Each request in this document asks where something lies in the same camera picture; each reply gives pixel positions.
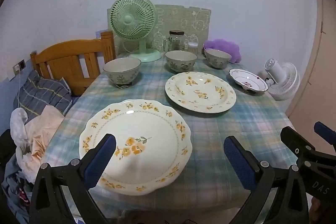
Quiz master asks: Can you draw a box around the beige door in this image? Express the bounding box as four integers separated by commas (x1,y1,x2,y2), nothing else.
286,0,336,125

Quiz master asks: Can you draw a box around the wooden bed headboard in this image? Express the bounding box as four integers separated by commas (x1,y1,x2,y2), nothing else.
30,31,116,96

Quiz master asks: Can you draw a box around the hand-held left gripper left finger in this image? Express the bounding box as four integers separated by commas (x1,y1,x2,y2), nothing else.
29,133,117,224

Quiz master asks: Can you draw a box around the round yellow floral plate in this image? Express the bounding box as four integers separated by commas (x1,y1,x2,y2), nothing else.
165,72,237,114

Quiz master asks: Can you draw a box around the white plastic bag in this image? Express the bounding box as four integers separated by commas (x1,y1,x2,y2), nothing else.
10,108,29,161

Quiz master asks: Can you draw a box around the green desk fan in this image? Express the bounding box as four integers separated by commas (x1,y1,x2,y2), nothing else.
110,0,161,62

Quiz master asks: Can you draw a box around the green floral ceramic bowl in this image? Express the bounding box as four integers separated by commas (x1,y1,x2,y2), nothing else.
205,49,232,69
102,57,142,88
165,51,197,73

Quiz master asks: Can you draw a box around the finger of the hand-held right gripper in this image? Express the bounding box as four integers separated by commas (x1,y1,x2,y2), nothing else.
280,126,315,160
314,122,336,153

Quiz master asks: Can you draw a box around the clear glass mug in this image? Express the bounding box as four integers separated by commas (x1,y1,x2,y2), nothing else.
163,38,174,52

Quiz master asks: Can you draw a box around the scalloped yellow floral plate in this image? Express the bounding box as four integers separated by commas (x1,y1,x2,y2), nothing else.
79,99,193,196

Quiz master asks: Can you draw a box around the white cable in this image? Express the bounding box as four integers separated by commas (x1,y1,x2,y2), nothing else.
15,67,24,110

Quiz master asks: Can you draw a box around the green printed mat board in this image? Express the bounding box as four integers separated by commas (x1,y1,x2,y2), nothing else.
107,4,212,55

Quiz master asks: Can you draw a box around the dark clothes pile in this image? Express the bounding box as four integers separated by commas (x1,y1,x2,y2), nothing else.
0,130,34,224

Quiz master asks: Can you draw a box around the small red floral plate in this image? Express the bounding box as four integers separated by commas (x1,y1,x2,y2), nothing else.
229,69,269,95

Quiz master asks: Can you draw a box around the wall outlet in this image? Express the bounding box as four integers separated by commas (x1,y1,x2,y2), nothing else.
13,60,26,72

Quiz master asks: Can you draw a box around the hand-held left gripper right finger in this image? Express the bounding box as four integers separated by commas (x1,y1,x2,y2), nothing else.
223,135,308,224

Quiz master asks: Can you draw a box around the grey plaid pillow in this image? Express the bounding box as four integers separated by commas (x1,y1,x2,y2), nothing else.
17,70,72,119

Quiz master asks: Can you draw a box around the glass jar with brown lid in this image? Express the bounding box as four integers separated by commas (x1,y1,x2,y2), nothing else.
169,30,186,51

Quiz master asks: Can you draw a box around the white desk fan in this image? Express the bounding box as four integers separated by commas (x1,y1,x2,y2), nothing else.
264,58,301,102

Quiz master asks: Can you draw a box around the purple plush toy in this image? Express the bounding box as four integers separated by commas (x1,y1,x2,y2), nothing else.
203,39,242,64

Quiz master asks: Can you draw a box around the peach cloth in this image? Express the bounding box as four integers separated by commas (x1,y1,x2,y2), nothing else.
22,105,65,184

